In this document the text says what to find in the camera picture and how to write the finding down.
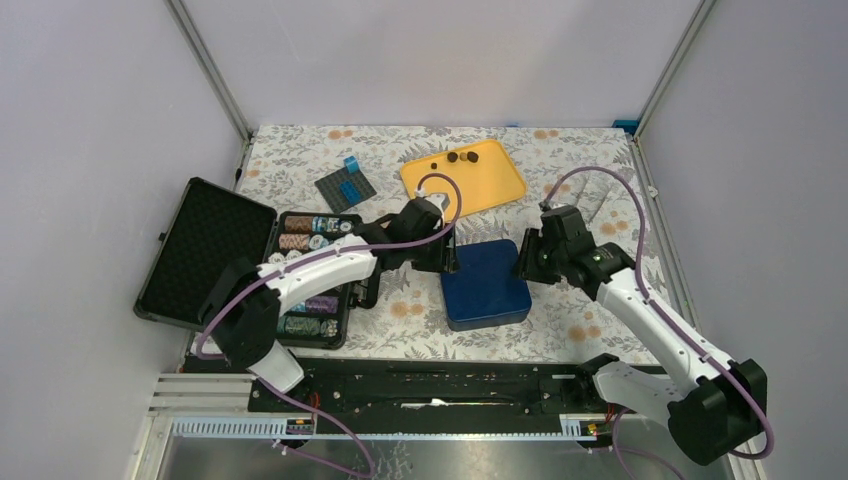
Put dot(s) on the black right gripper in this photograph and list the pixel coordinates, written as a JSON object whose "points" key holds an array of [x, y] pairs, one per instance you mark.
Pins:
{"points": [[527, 266]]}

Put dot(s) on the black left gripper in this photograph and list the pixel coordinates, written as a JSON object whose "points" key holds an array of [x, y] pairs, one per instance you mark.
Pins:
{"points": [[444, 261]]}

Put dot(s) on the clear plastic tongs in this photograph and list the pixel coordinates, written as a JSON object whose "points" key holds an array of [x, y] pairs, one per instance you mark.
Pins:
{"points": [[593, 195]]}

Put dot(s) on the blue tin lid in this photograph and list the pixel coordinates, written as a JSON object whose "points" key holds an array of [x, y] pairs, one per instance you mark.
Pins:
{"points": [[485, 292]]}

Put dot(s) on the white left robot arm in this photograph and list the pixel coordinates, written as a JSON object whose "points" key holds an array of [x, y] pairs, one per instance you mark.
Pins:
{"points": [[243, 309]]}

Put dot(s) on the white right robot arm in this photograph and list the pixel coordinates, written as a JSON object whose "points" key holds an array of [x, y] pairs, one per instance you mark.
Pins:
{"points": [[709, 402]]}

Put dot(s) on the floral table cloth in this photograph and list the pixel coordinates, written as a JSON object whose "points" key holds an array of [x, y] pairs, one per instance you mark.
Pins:
{"points": [[409, 320]]}

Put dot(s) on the yellow plastic tray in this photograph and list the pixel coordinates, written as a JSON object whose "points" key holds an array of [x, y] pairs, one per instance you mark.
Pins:
{"points": [[493, 181]]}

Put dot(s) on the pile of dark chocolates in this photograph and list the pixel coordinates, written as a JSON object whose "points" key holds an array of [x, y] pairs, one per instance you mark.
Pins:
{"points": [[469, 156]]}

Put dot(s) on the blue building brick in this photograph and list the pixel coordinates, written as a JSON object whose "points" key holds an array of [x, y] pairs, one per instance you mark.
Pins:
{"points": [[351, 164]]}

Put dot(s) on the grey building block plate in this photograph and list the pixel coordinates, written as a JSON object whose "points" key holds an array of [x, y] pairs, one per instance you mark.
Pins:
{"points": [[343, 190]]}

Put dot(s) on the blue clamp at corner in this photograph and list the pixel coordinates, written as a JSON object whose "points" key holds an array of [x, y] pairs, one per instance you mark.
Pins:
{"points": [[629, 126]]}

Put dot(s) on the black poker chip case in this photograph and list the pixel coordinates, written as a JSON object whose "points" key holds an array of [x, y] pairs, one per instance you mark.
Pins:
{"points": [[213, 227]]}

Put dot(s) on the grey cable duct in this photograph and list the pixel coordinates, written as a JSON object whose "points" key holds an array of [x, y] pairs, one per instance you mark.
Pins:
{"points": [[562, 429]]}

